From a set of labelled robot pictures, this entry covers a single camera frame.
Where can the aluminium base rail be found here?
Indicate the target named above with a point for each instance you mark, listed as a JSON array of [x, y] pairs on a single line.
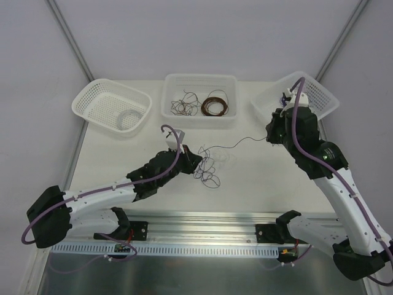
[[206, 228]]

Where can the white perforated left basket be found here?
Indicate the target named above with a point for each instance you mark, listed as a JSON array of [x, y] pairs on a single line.
[[114, 107]]

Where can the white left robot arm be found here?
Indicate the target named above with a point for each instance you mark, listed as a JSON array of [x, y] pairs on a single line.
[[58, 214]]

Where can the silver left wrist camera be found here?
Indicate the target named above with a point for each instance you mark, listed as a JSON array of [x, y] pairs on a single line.
[[174, 138]]

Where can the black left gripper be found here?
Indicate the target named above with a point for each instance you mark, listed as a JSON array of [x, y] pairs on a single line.
[[189, 158]]

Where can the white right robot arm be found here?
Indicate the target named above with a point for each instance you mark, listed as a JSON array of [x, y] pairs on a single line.
[[364, 248]]

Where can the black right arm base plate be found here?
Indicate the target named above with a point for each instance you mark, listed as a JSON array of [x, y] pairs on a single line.
[[273, 233]]

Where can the aluminium corner post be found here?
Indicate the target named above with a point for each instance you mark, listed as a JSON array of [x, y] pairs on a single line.
[[68, 35], [342, 37]]

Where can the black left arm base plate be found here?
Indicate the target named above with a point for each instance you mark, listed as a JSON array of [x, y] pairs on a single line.
[[130, 231]]

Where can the right aluminium corner post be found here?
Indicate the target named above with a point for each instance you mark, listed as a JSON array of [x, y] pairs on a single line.
[[342, 37]]

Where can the white perforated basket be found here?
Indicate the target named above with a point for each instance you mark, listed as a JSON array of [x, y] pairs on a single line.
[[321, 101], [114, 107]]

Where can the white slotted cable duct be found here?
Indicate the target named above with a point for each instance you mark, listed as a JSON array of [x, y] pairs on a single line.
[[150, 249]]

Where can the white perforated right basket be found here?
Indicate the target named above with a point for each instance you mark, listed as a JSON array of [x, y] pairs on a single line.
[[321, 101]]

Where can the white slotted middle basket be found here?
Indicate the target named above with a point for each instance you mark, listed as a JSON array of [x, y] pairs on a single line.
[[206, 101]]

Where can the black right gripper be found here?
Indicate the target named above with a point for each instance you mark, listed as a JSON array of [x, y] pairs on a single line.
[[274, 128]]

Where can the left aluminium corner post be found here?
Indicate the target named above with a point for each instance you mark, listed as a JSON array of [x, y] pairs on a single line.
[[68, 35]]

